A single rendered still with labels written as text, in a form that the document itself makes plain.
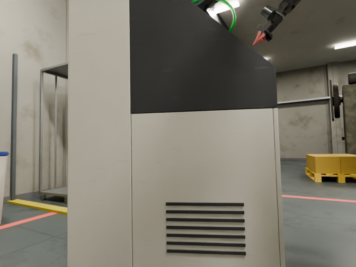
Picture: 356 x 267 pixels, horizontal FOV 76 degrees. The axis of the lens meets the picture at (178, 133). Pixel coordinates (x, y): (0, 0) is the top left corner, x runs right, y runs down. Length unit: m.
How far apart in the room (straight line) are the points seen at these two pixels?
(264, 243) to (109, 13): 1.12
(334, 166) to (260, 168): 3.73
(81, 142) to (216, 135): 0.56
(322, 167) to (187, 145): 3.82
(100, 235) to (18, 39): 3.26
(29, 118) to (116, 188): 2.87
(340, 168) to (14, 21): 5.33
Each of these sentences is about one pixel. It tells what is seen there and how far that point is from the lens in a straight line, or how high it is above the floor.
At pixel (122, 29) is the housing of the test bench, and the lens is 1.08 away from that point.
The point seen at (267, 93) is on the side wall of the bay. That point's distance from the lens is 0.95.
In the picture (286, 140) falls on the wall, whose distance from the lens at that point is 10.38.
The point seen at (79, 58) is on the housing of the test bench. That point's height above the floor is 1.04.
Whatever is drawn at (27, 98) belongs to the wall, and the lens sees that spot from 3.77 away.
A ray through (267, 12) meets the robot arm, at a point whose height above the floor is 1.41.
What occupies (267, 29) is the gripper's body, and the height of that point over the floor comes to 1.31.
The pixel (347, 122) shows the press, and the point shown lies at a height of 1.16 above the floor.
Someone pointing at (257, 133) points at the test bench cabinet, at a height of 0.69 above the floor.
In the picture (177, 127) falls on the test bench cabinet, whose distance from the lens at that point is 0.91.
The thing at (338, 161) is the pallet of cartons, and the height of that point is 0.35.
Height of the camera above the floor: 0.65
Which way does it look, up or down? 3 degrees up
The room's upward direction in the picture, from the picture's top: 1 degrees counter-clockwise
